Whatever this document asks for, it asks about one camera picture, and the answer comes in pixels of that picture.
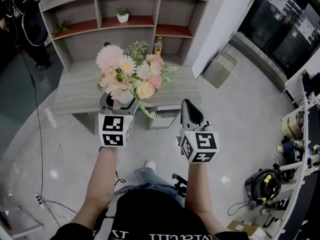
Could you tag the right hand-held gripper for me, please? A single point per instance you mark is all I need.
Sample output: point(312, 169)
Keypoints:
point(202, 144)

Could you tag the grey shelf unit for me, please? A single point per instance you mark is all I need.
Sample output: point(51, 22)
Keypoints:
point(82, 44)

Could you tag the small green leafy plant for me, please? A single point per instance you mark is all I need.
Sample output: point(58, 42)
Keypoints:
point(61, 27)

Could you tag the white rack with clutter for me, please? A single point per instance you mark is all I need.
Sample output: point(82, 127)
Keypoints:
point(300, 146)

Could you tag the yellow drink bottle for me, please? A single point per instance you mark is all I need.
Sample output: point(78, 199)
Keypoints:
point(157, 48)

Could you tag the black and yellow vacuum cleaner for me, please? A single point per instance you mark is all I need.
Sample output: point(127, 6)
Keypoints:
point(265, 186)

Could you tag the person's left forearm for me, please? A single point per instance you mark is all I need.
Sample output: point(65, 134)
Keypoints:
point(100, 181)

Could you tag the person's blue jeans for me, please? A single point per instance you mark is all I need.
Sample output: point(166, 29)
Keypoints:
point(152, 179)

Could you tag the grey square stool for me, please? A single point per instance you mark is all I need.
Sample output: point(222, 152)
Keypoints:
point(220, 69)

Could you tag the dark glass door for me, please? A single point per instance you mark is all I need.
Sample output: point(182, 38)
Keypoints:
point(282, 24)

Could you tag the cardboard box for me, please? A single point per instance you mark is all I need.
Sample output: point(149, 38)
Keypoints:
point(243, 230)

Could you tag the person's right forearm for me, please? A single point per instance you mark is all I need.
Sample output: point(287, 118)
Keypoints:
point(200, 191)

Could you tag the pink flowers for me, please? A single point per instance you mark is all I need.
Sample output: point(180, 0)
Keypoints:
point(125, 79)

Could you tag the person's white shoe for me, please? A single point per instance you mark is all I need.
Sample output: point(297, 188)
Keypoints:
point(150, 165)

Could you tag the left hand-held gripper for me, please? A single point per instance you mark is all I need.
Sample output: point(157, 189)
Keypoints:
point(112, 130)

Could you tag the grey wooden table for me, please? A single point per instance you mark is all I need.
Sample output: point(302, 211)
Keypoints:
point(77, 91)

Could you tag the grey table drawer unit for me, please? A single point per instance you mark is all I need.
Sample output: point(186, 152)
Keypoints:
point(162, 117)

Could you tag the small plant in white pot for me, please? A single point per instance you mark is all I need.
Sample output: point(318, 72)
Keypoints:
point(122, 17)

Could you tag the person's black shirt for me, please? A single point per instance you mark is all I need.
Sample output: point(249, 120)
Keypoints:
point(155, 219)

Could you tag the white power strip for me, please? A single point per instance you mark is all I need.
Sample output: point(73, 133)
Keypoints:
point(40, 199)

